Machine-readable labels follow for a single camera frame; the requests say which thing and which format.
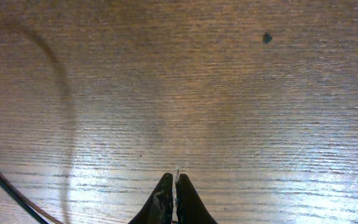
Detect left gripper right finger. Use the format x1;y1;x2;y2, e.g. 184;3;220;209
175;174;218;224

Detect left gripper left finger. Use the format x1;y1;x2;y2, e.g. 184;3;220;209
129;173;173;224

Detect black usb cables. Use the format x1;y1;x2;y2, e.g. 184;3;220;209
0;139;65;224

